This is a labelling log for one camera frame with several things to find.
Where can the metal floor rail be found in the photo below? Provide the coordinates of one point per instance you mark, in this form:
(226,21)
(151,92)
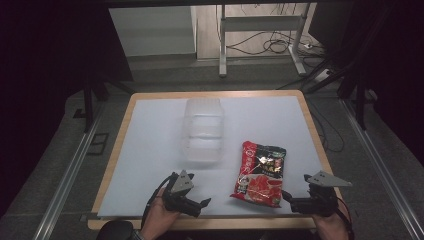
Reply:
(383,166)
(66,180)

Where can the red snack packet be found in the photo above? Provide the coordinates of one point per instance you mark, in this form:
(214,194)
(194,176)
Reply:
(261,175)

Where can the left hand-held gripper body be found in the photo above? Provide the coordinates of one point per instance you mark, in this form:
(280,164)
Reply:
(181,186)

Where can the black metal stand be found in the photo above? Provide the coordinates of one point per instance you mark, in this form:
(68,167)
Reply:
(88,103)
(360,100)

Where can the person's right hand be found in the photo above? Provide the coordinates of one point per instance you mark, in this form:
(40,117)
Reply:
(330,225)

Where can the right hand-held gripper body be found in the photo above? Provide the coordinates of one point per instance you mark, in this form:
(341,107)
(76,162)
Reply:
(321,196)

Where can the white metal desk frame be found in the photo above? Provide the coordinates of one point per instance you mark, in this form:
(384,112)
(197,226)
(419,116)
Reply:
(222,50)

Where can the white power strip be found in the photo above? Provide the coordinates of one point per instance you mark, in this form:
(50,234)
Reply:
(322,75)

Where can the grey cabinet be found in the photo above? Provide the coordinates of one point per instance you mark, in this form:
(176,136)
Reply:
(153,30)

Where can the black rectangular floor frame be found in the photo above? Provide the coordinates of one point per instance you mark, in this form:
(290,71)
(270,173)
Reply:
(98,144)

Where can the person's left hand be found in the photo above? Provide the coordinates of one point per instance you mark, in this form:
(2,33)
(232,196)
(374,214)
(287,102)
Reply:
(159,216)

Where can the white table mat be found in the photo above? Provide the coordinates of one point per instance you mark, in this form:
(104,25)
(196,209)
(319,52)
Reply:
(150,150)

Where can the clear plastic container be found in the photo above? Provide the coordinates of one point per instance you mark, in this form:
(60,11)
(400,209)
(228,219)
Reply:
(202,130)

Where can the wooden table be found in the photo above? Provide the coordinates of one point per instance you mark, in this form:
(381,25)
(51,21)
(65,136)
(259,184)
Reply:
(115,146)

